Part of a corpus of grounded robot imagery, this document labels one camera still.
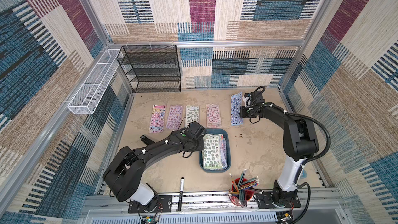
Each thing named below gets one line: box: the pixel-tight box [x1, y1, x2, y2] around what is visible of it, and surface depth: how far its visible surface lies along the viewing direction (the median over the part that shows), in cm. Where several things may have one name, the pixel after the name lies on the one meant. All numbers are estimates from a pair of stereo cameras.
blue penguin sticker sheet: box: [230, 91, 244, 126], surface depth 105 cm
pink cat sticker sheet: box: [148, 104, 167, 133], surface depth 107 cm
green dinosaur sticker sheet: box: [185, 104, 200, 129], surface depth 108 cm
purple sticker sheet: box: [165, 104, 184, 130], surface depth 107 cm
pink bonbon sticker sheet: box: [206, 103, 222, 129], surface depth 107 cm
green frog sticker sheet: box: [202, 133, 222, 170], surface depth 88 cm
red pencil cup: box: [228, 177, 254, 206], surface depth 70 cm
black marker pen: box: [177, 176, 185, 212], surface depth 77 cm
